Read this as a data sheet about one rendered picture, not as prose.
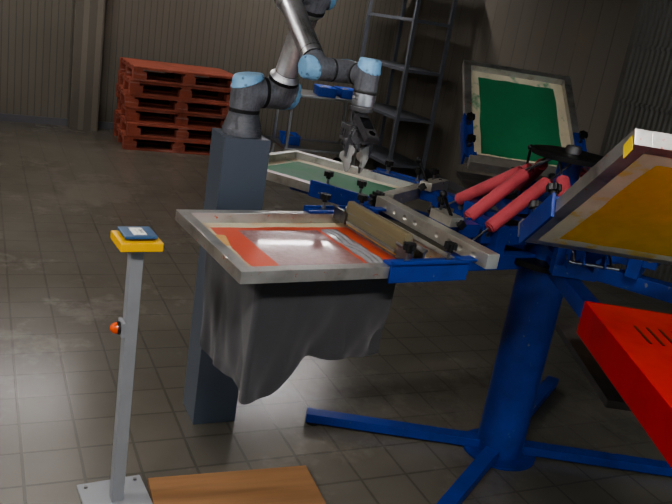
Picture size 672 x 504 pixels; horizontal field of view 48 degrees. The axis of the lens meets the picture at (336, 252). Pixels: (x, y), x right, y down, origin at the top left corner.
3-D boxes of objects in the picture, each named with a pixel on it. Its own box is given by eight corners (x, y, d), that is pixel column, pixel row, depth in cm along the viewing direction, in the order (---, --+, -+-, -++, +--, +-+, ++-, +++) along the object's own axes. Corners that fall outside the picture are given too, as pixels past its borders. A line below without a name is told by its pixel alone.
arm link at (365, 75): (373, 58, 244) (388, 61, 237) (366, 92, 247) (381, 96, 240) (352, 55, 240) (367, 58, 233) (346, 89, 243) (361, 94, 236)
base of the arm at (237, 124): (216, 128, 290) (219, 102, 287) (254, 131, 297) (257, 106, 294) (227, 136, 277) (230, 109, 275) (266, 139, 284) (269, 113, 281)
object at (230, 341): (241, 408, 229) (258, 275, 216) (193, 343, 265) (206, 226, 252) (250, 407, 230) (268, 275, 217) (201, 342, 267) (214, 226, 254)
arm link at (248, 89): (223, 104, 286) (227, 67, 282) (255, 106, 293) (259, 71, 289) (236, 110, 276) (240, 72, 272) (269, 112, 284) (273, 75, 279)
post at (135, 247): (89, 526, 245) (108, 247, 216) (76, 486, 263) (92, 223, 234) (156, 513, 256) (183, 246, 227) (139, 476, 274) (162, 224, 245)
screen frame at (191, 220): (239, 284, 206) (241, 271, 205) (174, 220, 253) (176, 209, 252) (465, 275, 245) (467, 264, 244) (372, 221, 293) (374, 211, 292)
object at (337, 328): (248, 405, 229) (265, 275, 217) (243, 399, 233) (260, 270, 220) (375, 389, 252) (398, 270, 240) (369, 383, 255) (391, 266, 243)
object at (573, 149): (492, 484, 304) (575, 155, 264) (434, 431, 337) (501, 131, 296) (563, 468, 324) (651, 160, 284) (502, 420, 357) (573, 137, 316)
